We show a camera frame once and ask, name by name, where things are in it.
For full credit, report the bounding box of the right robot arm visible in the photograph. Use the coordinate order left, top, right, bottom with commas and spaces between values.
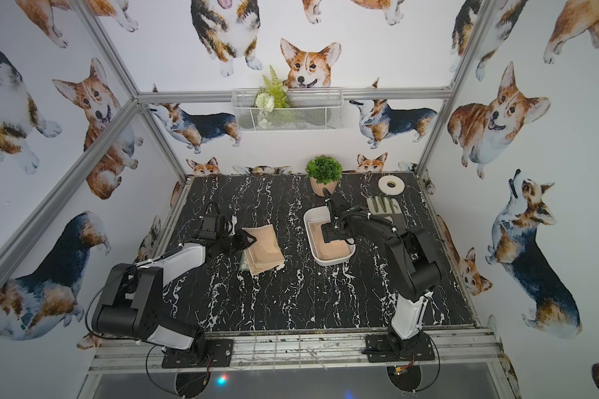
321, 189, 441, 342

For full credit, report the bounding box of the green bordered white paper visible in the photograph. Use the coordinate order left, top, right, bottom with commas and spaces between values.
239, 251, 251, 272

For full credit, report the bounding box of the artificial fern and flower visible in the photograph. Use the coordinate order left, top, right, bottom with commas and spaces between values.
254, 67, 291, 129

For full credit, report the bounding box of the white storage box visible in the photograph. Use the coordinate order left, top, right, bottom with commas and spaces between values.
304, 206, 356, 267

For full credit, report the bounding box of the white tape roll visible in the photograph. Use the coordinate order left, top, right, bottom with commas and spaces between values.
378, 175, 405, 196

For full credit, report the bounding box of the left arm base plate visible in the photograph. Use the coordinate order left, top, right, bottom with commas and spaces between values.
161, 339, 235, 369

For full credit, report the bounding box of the tan paper in box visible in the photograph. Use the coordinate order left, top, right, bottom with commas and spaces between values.
309, 221, 350, 261

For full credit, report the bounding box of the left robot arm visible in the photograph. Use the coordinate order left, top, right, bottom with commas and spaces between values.
91, 213, 257, 352

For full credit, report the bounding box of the potted green plant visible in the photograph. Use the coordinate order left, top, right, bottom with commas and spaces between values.
305, 155, 343, 197

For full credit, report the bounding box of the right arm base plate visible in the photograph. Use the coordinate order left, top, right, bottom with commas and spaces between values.
362, 332, 436, 363

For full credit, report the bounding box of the white wire wall basket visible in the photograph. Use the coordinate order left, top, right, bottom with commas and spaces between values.
231, 89, 344, 132

